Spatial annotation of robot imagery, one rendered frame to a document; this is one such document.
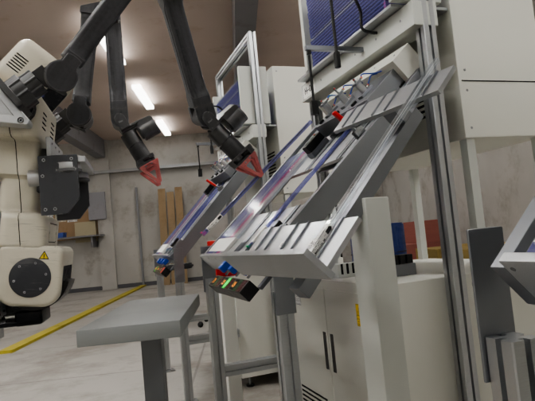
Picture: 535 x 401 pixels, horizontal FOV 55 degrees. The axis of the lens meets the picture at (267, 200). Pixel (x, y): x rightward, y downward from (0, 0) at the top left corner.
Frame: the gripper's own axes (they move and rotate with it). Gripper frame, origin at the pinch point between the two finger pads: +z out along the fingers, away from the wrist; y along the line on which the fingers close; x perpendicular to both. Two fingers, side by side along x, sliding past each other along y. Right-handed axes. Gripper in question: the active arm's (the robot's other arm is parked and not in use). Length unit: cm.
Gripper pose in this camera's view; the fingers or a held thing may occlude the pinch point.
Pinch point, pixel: (259, 174)
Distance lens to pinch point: 159.5
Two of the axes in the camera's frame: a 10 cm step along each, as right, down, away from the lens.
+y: -3.0, 1.2, 9.5
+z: 7.1, 6.9, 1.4
